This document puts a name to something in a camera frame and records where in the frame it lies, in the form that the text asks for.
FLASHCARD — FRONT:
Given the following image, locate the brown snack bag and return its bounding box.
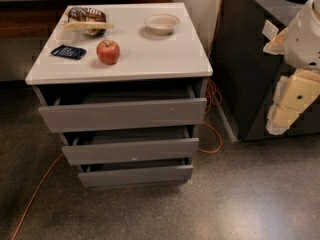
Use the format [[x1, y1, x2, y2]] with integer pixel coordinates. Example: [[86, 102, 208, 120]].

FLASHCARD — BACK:
[[64, 6, 114, 36]]

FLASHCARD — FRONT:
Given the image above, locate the grey drawer cabinet white top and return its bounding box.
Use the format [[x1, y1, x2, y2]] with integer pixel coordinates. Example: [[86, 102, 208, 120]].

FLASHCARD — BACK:
[[25, 1, 214, 189]]

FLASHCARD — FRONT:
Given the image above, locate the grey bottom drawer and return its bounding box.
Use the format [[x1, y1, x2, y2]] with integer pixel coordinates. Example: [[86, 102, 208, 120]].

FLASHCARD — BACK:
[[78, 158, 193, 187]]

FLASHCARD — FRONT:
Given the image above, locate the dark blue snack packet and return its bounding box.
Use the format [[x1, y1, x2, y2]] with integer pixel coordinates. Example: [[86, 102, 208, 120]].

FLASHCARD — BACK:
[[51, 45, 87, 60]]

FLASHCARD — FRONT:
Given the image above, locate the white label on bin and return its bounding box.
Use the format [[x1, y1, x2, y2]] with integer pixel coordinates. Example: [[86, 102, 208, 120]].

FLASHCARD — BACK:
[[262, 20, 279, 40]]

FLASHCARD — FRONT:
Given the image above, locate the dark wooden bench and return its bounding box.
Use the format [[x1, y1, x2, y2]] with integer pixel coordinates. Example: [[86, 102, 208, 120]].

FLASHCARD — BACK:
[[0, 0, 173, 39]]

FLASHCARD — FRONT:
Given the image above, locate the grey middle drawer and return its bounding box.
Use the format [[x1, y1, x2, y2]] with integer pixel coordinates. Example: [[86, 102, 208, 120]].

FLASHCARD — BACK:
[[62, 126, 199, 165]]

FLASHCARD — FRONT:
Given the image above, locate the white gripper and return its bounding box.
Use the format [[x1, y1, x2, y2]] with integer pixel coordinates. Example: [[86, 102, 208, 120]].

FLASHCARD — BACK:
[[263, 0, 320, 135]]

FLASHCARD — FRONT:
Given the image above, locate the grey drawer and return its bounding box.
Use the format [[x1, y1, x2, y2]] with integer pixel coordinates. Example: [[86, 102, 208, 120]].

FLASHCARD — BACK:
[[78, 158, 193, 187], [39, 97, 206, 133], [62, 126, 199, 165]]

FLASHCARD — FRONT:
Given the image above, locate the black trash bin cabinet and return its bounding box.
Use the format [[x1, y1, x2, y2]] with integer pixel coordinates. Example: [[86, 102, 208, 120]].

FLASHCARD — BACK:
[[210, 0, 307, 141]]

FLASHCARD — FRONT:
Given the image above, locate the white paper bowl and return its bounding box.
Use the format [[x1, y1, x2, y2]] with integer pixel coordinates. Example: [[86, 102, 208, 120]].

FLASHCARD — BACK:
[[144, 14, 179, 36]]

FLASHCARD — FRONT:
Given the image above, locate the grey top drawer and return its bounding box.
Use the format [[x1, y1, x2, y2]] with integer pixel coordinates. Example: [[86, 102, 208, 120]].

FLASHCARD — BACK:
[[39, 97, 206, 133]]

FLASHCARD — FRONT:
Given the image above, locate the red apple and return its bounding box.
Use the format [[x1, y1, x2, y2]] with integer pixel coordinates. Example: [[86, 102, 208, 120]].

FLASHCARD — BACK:
[[96, 40, 120, 65]]

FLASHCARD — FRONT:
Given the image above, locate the orange extension cable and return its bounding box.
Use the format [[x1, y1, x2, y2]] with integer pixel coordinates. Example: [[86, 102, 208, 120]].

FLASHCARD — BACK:
[[9, 0, 234, 240]]

